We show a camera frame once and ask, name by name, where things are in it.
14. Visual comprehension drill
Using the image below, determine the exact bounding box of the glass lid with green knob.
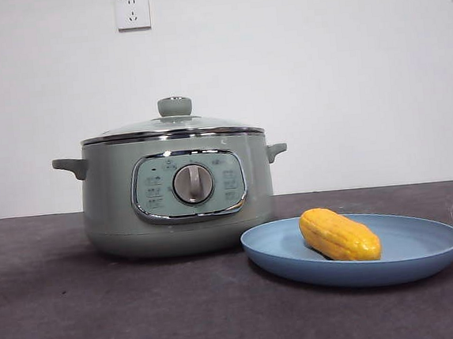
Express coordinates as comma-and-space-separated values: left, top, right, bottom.
77, 89, 266, 149

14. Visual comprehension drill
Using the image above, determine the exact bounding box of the yellow corn cob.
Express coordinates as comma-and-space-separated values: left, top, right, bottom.
296, 202, 383, 268

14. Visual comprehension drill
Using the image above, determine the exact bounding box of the sage green electric steamer pot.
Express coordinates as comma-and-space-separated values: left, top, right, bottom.
50, 126, 296, 266

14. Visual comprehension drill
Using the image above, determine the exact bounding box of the blue round plate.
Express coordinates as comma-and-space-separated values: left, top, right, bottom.
238, 203, 453, 299

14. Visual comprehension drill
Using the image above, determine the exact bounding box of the white wall socket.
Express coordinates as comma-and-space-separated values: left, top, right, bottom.
115, 0, 153, 33

